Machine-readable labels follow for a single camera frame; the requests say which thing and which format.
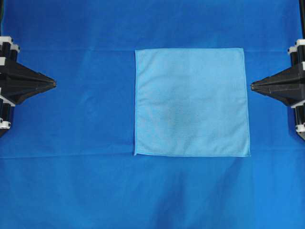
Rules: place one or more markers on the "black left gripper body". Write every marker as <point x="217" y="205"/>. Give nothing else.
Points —
<point x="8" y="51"/>

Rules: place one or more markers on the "dark blue table cloth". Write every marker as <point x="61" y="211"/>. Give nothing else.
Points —
<point x="68" y="162"/>

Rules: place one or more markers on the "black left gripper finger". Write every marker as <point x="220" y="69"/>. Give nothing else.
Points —
<point x="16" y="70"/>
<point x="15" y="93"/>

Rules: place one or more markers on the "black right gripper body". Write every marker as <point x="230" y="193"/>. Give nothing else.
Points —
<point x="297" y="57"/>

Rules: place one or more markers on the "light blue towel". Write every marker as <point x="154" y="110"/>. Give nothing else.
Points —
<point x="191" y="102"/>

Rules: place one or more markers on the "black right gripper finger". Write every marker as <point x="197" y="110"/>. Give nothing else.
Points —
<point x="281" y="78"/>
<point x="289" y="94"/>

